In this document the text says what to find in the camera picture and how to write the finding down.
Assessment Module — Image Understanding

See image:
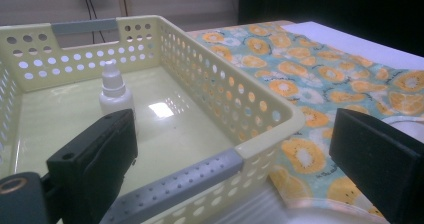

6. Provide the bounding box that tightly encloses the orange slice print tablecloth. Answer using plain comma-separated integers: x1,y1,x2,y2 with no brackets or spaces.
194,21,424,220

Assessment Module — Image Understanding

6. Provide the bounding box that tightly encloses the black curtain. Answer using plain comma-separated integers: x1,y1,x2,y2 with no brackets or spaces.
237,0,424,57

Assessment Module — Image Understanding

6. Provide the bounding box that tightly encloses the pale yellow perforated plastic basket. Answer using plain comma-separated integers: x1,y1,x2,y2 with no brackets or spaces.
0,14,306,224

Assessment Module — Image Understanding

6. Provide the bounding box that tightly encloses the black power cable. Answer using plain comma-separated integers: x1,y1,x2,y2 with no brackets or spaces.
78,0,106,45

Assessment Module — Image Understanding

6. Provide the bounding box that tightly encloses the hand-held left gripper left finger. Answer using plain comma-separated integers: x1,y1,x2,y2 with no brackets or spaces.
46,108,139,224

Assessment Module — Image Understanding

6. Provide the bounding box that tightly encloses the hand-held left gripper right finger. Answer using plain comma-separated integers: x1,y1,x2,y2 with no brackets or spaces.
328,107,424,224

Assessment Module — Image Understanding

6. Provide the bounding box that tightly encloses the small white dropper bottle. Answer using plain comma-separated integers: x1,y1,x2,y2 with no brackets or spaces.
98,60,136,119

